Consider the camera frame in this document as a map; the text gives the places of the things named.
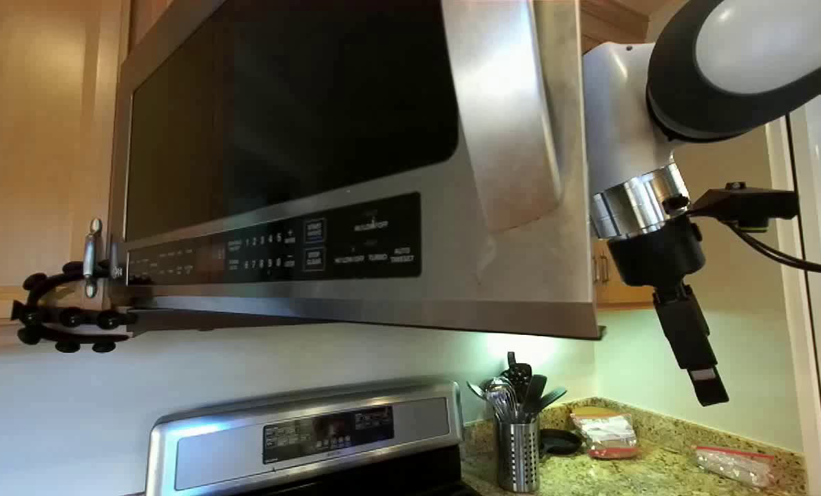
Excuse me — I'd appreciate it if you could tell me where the shiny metal ladle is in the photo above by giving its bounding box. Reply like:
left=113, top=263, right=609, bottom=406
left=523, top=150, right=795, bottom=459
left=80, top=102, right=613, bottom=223
left=467, top=379, right=515, bottom=424

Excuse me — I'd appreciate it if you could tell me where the perforated metal utensil holder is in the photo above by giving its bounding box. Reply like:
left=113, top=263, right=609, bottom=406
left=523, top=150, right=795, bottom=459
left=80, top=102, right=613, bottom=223
left=494, top=416, right=543, bottom=496

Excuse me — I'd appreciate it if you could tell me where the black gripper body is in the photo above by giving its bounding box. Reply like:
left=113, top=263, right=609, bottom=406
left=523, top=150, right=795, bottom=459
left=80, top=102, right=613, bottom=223
left=609, top=216, right=708, bottom=292

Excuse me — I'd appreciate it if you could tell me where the small wooden cabinet door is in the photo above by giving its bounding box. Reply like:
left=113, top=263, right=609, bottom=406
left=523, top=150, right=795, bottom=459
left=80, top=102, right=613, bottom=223
left=131, top=0, right=183, bottom=51

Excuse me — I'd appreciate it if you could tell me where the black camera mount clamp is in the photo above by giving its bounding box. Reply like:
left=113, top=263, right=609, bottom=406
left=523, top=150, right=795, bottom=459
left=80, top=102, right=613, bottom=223
left=8, top=260, right=147, bottom=360

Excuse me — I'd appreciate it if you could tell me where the white door frame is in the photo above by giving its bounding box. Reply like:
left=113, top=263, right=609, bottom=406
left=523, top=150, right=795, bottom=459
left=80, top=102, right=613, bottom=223
left=763, top=80, right=821, bottom=496

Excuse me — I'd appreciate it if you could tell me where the stainless steel microwave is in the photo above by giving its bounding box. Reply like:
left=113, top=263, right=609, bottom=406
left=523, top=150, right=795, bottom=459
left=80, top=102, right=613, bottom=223
left=120, top=0, right=609, bottom=343

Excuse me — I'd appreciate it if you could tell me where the dark serving spoon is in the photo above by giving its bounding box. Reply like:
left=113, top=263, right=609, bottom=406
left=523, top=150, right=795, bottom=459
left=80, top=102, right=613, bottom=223
left=530, top=384, right=570, bottom=422

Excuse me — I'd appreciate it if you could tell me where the red and white food package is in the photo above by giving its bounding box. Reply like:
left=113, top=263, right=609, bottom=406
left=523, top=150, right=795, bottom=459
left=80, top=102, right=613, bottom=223
left=570, top=409, right=643, bottom=464

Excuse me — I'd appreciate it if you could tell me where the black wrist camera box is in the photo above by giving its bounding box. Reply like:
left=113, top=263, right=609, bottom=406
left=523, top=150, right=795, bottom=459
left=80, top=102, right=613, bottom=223
left=686, top=183, right=803, bottom=231

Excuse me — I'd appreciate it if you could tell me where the clear plastic bag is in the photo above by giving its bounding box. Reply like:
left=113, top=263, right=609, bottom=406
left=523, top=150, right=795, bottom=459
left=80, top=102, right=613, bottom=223
left=694, top=444, right=777, bottom=490

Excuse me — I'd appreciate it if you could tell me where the black spatula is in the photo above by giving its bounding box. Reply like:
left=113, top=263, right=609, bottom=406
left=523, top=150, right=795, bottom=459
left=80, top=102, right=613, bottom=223
left=504, top=350, right=536, bottom=401

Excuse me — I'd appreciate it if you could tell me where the tall wooden cabinet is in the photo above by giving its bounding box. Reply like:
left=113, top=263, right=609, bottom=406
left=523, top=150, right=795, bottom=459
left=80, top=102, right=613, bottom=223
left=0, top=0, right=136, bottom=353

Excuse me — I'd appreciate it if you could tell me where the black round dish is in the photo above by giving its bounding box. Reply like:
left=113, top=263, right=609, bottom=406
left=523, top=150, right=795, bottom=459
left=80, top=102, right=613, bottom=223
left=538, top=424, right=587, bottom=460

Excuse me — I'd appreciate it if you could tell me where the stainless steel stove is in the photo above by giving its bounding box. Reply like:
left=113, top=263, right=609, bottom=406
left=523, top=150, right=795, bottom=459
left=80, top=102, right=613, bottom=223
left=144, top=379, right=470, bottom=496

